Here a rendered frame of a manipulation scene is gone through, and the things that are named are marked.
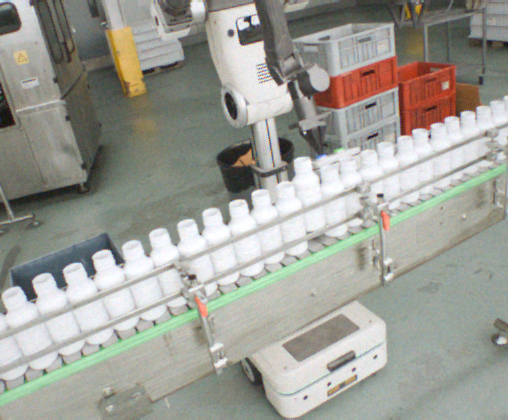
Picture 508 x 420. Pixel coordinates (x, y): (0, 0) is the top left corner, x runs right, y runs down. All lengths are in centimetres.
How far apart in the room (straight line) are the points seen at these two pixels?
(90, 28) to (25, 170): 858
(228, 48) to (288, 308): 84
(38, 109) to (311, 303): 369
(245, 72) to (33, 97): 316
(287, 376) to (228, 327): 84
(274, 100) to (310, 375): 100
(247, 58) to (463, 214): 80
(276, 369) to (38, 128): 332
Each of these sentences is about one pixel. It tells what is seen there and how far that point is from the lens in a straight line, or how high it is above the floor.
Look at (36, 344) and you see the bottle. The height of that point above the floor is 106.
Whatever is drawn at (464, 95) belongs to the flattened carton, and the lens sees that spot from 433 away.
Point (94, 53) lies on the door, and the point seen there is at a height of 40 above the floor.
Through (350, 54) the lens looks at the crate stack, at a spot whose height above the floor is 99.
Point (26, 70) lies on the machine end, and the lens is 455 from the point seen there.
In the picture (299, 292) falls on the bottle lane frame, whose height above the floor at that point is 92.
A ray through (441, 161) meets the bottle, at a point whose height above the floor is 108.
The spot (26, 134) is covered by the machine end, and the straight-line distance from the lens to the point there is 469.
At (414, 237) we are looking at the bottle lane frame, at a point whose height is 92.
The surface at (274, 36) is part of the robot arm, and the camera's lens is 126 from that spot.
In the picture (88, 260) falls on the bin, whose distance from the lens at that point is 161.
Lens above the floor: 160
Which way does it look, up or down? 27 degrees down
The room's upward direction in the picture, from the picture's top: 11 degrees counter-clockwise
